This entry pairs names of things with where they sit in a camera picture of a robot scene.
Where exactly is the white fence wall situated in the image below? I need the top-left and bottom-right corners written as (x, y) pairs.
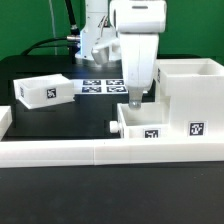
top-left (0, 137), bottom-right (224, 168)
top-left (0, 106), bottom-right (12, 141)

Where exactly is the white fence front wall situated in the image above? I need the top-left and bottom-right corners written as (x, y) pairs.
top-left (0, 137), bottom-right (224, 168)

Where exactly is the white fence left wall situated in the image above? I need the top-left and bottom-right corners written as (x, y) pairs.
top-left (0, 106), bottom-right (12, 141)

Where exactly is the white drawer cabinet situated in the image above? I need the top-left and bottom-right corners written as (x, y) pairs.
top-left (155, 58), bottom-right (224, 137)

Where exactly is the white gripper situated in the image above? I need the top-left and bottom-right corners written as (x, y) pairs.
top-left (120, 34), bottom-right (159, 109)

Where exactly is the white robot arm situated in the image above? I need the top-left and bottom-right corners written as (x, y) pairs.
top-left (75, 0), bottom-right (167, 109)

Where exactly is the marker sheet on table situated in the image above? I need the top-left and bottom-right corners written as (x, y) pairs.
top-left (72, 79), bottom-right (127, 94)

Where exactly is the white drawer box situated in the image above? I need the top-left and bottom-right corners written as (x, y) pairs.
top-left (109, 103), bottom-right (169, 139)
top-left (13, 74), bottom-right (74, 109)

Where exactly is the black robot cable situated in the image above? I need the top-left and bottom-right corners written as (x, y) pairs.
top-left (20, 0), bottom-right (82, 64)

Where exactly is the white drawer box front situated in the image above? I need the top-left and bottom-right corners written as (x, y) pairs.
top-left (109, 103), bottom-right (169, 139)

